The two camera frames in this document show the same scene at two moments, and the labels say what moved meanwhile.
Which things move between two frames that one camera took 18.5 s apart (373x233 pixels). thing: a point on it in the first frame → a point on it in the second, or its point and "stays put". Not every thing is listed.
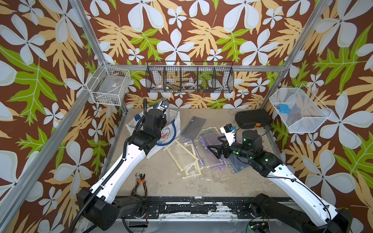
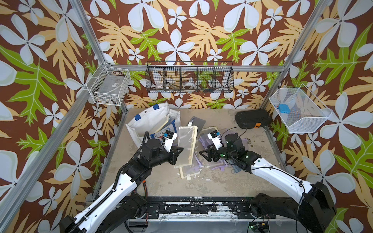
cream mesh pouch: (194, 169) → (186, 139)
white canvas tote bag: (172, 130) stays put
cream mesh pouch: (183, 156) → (170, 120)
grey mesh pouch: (193, 128) stays put
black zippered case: (253, 118) stays put
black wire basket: (189, 76) stays put
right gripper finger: (215, 150) → (205, 154)
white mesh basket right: (308, 111) stays put
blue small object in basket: (284, 108) stays put
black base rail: (195, 208) stays put
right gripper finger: (222, 145) → (205, 152)
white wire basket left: (109, 86) stays put
